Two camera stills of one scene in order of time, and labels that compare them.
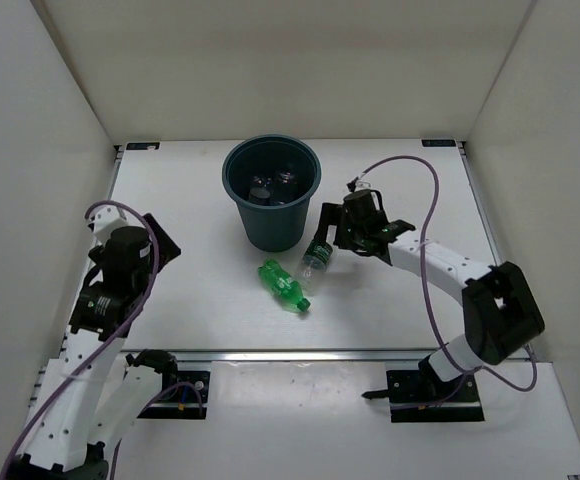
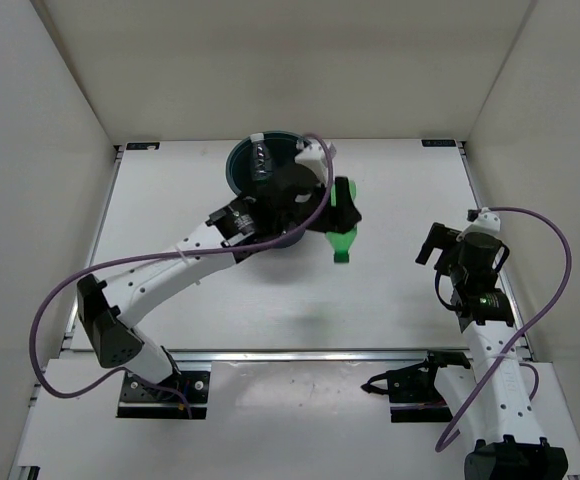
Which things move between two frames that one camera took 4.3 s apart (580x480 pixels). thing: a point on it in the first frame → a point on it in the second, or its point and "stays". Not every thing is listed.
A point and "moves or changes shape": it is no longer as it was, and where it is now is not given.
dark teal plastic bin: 273,179 stays
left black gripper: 168,249 → 342,217
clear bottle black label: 286,187 moves or changes shape
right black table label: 438,142 stays
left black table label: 143,145 stays
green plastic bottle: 283,284 → 341,243
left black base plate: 185,395 stays
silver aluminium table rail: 279,355 stays
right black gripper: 331,216 → 441,237
